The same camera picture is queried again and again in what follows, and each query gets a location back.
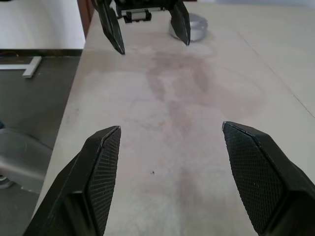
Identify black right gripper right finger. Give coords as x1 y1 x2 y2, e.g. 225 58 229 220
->
221 120 315 236

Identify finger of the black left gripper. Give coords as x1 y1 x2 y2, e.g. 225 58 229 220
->
94 0 126 56
169 0 191 46

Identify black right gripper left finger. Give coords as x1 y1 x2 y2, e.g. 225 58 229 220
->
23 126 122 236

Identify silver motor housing copper windings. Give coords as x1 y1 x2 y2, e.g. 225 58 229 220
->
168 12 209 41

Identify dark brown door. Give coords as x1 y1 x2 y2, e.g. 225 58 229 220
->
79 0 96 40

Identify white aluminium frame foot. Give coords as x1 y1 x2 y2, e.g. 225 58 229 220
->
0 56 42 79

